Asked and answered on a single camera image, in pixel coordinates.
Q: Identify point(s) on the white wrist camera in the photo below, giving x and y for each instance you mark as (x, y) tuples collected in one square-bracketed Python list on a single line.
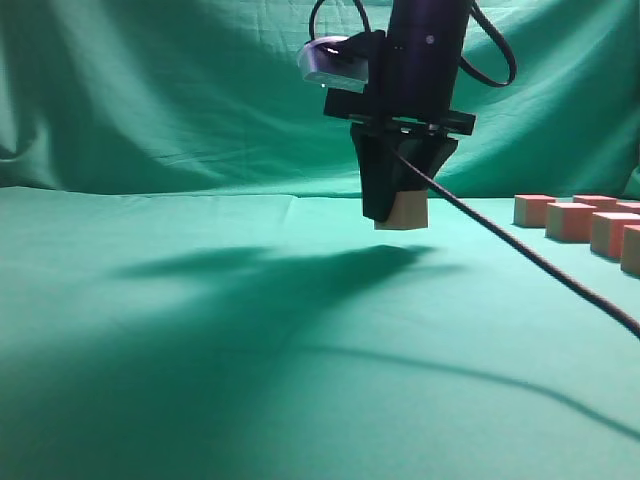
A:
[(325, 62)]

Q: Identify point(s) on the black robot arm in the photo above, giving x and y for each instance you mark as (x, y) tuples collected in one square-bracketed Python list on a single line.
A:
[(450, 17)]

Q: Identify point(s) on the green cloth backdrop and cover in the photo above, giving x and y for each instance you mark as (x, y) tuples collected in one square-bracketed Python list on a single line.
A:
[(189, 289)]

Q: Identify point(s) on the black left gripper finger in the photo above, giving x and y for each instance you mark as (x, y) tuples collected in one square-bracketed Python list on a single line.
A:
[(376, 162)]

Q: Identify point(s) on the pink cube column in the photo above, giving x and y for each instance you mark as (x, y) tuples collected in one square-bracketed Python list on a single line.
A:
[(602, 203), (530, 210), (569, 222), (630, 253), (628, 207), (607, 228)]

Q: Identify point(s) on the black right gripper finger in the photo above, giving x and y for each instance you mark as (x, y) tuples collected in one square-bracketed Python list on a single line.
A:
[(427, 155)]

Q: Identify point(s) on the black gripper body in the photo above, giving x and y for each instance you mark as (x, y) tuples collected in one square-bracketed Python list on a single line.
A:
[(412, 76)]

